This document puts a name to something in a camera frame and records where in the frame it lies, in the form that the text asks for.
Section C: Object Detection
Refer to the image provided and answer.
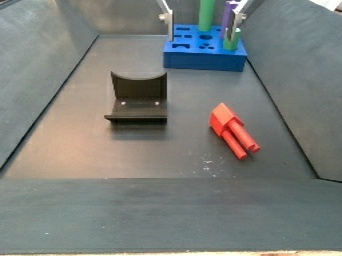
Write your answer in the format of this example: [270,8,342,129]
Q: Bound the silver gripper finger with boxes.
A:
[157,0,174,42]
[226,0,254,42]

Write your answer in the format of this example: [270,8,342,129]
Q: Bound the red three prong object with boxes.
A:
[210,103,261,160]

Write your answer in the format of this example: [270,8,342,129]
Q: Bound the blue foam peg board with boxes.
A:
[163,24,247,72]

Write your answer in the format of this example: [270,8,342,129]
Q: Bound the purple star peg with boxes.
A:
[222,0,239,40]

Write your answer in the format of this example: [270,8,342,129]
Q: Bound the tall green cylinder peg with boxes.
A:
[198,0,215,31]

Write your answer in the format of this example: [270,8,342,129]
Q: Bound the short green hexagon peg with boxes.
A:
[223,28,241,51]

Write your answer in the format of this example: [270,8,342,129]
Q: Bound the black fixture bracket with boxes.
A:
[104,73,169,123]

